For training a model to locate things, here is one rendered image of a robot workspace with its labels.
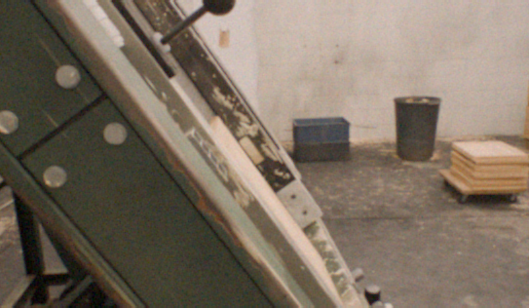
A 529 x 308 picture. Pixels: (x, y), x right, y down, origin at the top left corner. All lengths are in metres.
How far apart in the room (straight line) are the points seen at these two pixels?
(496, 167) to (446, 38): 2.70
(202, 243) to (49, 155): 0.12
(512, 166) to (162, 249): 4.00
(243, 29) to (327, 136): 1.48
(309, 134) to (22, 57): 4.99
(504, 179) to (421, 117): 1.40
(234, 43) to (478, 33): 3.21
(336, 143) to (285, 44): 1.57
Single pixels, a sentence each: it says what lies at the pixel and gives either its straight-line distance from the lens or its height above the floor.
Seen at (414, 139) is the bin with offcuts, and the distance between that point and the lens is 5.43.
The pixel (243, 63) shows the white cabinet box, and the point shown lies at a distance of 4.84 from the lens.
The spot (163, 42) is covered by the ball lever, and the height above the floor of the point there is 1.39.
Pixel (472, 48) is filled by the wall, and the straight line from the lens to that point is 6.67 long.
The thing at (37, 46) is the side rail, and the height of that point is 1.39.
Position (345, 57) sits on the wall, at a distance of 6.28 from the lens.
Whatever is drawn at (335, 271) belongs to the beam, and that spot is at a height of 0.90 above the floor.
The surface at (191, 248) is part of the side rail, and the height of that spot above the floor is 1.25.
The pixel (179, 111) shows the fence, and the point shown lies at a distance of 0.59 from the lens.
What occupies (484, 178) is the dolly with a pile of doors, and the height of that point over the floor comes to 0.22.
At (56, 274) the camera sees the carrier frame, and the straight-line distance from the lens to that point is 2.97.
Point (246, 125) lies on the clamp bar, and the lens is 1.22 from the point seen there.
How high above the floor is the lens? 1.40
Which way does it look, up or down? 14 degrees down
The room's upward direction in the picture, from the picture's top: 2 degrees counter-clockwise
